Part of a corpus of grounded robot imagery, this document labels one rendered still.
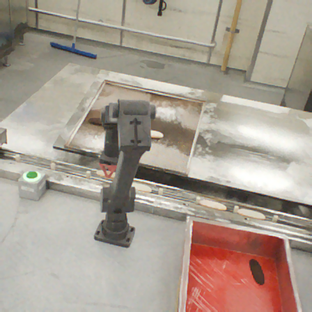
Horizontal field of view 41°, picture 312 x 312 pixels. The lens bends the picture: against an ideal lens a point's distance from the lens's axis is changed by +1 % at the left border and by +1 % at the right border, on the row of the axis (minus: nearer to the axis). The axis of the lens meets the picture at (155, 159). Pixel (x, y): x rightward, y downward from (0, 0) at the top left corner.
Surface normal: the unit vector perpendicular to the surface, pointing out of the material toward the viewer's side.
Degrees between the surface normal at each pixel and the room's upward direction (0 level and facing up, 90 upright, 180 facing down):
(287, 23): 90
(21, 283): 0
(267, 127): 10
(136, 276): 0
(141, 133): 48
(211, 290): 0
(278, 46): 90
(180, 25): 90
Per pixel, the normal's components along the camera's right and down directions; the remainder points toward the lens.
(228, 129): 0.09, -0.72
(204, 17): -0.21, 0.52
